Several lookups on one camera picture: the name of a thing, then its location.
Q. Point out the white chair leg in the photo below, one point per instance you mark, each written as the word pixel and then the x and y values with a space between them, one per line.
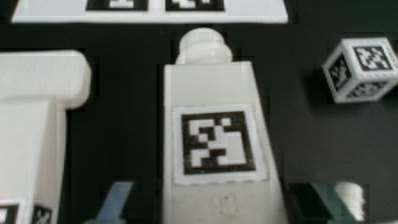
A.
pixel 220 180

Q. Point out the white tagged cube left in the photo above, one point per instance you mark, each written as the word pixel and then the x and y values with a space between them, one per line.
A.
pixel 361 70

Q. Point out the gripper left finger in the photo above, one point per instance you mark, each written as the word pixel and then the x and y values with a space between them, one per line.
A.
pixel 110 211

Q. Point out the white chair back part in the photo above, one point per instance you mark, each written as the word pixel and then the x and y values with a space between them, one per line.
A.
pixel 44 84

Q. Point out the white chair seat part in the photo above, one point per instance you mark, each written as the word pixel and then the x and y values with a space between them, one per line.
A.
pixel 350 194

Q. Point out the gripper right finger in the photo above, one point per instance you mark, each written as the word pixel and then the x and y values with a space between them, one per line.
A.
pixel 316 207

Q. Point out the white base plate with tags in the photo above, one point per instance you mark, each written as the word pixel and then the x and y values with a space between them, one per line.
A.
pixel 149 11

